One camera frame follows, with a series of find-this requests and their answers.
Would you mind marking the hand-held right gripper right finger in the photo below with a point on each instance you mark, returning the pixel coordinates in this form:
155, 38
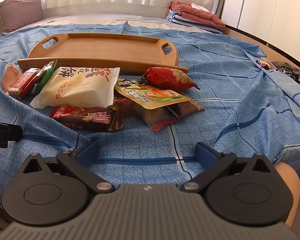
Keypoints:
205, 153

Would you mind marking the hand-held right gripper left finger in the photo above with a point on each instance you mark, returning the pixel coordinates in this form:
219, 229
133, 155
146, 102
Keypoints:
86, 152

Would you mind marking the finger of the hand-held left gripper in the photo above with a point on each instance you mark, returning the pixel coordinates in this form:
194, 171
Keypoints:
13, 133

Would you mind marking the dark brown wafer bar packet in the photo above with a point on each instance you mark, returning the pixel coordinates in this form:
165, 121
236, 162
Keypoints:
87, 117

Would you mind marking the red biscuit packet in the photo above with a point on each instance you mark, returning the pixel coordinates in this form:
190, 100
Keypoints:
22, 82

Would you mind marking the orange jelly cup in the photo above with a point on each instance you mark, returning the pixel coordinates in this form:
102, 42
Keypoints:
10, 75

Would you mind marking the cream snack packet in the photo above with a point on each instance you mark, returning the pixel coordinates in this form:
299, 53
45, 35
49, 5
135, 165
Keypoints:
77, 87

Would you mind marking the green pea snack packet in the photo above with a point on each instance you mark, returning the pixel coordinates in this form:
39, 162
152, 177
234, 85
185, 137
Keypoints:
46, 73

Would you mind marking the green and orange snack packet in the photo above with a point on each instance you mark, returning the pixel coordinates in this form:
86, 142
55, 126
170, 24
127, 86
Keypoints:
152, 95

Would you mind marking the red puffed snack bag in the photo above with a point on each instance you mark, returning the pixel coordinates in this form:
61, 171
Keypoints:
168, 78

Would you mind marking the wooden tray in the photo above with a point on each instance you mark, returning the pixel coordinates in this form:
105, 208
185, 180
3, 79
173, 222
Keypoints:
102, 51

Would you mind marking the dark brown snack packet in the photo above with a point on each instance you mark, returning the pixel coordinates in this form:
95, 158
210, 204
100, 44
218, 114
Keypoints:
187, 106

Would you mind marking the blue checked bed sheet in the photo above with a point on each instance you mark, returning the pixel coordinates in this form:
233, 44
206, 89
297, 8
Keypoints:
240, 110

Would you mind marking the tan flat snack packet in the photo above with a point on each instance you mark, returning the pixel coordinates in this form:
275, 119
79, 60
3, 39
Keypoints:
153, 116

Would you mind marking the small colourful toy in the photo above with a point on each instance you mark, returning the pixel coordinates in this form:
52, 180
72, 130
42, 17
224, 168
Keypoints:
264, 64

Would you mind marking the dark floral cloth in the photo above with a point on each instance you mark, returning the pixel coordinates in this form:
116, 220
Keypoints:
292, 75

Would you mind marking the mauve pillow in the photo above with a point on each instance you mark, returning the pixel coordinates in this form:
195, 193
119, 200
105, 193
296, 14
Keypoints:
20, 12

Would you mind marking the folded blue striped blanket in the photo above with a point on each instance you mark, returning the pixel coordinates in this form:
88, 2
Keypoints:
187, 21

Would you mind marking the white patterned mattress cover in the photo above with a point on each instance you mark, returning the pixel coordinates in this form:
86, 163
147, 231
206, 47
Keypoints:
102, 20

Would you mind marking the folded pink blanket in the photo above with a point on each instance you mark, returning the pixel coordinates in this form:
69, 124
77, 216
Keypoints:
197, 15

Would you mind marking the grey window ledge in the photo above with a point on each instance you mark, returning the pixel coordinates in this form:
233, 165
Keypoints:
102, 10

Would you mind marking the white cloth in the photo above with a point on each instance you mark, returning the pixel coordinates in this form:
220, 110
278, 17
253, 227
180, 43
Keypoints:
200, 6

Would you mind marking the white wardrobe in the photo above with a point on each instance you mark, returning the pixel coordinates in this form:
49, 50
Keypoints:
270, 10

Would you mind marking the wooden bed frame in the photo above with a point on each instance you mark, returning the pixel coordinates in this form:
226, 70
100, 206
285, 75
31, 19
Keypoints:
270, 45

